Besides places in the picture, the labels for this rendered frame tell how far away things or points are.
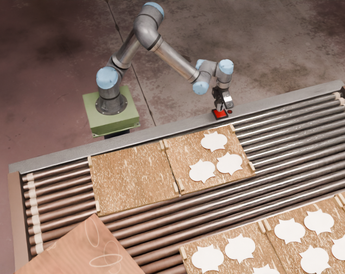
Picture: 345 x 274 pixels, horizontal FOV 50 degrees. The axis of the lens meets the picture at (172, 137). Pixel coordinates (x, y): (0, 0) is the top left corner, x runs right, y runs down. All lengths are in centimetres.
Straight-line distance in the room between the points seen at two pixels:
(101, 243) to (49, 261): 22
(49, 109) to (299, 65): 253
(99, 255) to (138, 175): 48
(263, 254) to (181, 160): 62
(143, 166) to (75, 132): 149
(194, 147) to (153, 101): 154
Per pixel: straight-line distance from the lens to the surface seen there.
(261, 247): 182
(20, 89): 386
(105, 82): 204
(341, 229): 198
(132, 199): 187
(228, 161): 199
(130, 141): 208
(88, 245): 169
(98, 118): 215
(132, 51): 204
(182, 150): 201
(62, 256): 170
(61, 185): 199
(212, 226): 183
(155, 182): 191
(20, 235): 189
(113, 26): 437
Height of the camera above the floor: 259
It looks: 53 degrees down
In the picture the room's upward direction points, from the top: 1 degrees clockwise
